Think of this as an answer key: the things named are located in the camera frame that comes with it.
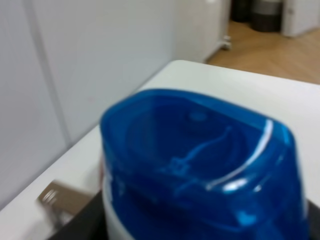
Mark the dark striped bin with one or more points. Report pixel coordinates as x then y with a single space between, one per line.
266 15

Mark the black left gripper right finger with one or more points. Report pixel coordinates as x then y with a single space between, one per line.
313 221

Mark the black bin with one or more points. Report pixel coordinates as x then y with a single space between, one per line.
241 10

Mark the white bottle blue cap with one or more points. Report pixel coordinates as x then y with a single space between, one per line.
186 166

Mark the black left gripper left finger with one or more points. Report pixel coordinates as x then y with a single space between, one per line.
89 224

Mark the white cabinet door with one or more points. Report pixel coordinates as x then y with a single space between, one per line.
300 17

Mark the white rolling partition panel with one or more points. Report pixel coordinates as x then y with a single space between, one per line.
201 28

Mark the brown green long box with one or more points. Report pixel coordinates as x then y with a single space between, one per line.
61 203

